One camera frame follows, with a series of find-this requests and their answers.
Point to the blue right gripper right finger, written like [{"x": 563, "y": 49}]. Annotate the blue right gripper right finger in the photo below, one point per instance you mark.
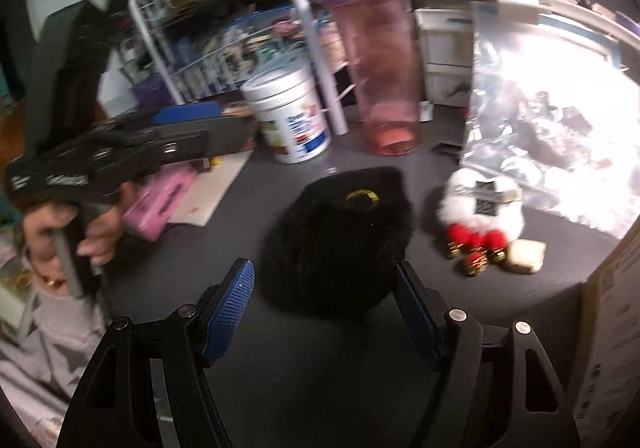
[{"x": 415, "y": 306}]

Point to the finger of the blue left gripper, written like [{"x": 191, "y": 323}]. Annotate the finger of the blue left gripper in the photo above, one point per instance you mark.
[
  {"x": 229, "y": 135},
  {"x": 187, "y": 113}
]

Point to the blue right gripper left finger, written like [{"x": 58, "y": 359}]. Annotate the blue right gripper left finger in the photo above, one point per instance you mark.
[{"x": 223, "y": 307}]

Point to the black plush cat toy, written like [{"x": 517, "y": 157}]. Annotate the black plush cat toy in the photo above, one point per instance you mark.
[{"x": 328, "y": 255}]

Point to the person left hand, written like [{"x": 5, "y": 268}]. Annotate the person left hand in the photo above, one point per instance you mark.
[{"x": 102, "y": 235}]

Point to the white notepad paper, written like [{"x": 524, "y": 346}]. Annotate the white notepad paper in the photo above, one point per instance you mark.
[{"x": 201, "y": 200}]

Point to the white supplement jar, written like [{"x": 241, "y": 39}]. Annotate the white supplement jar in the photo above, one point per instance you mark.
[{"x": 285, "y": 102}]

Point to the pink leopard box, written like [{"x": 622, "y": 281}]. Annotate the pink leopard box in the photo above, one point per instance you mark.
[{"x": 157, "y": 200}]

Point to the white fluffy red pompom ornament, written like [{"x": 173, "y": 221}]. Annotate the white fluffy red pompom ornament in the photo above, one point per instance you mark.
[{"x": 480, "y": 217}]

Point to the small cream square pad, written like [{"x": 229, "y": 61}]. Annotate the small cream square pad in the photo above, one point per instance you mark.
[{"x": 525, "y": 256}]

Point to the brown cardboard box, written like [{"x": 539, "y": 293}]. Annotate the brown cardboard box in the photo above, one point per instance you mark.
[{"x": 605, "y": 377}]

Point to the pink tumbler purple lid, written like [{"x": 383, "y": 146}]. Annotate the pink tumbler purple lid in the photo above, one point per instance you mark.
[{"x": 383, "y": 64}]

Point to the clear plastic zip bag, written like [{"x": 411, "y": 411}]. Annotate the clear plastic zip bag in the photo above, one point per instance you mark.
[{"x": 551, "y": 108}]

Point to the white wire rack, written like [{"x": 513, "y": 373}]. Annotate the white wire rack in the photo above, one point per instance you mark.
[{"x": 206, "y": 49}]

